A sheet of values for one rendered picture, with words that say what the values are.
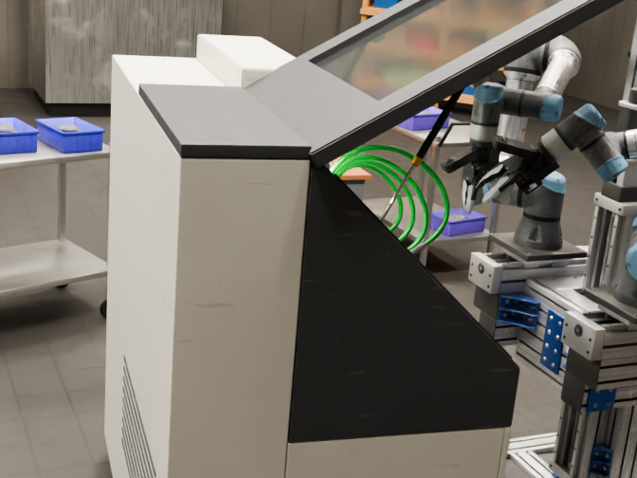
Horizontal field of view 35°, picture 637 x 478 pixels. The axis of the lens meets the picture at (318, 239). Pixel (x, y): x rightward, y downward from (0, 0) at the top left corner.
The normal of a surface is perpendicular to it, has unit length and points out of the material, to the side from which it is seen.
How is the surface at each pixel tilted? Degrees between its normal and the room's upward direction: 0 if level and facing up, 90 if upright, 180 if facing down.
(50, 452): 0
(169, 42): 90
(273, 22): 90
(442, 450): 90
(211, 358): 90
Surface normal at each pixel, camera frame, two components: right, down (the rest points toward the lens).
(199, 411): 0.29, 0.32
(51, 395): 0.08, -0.95
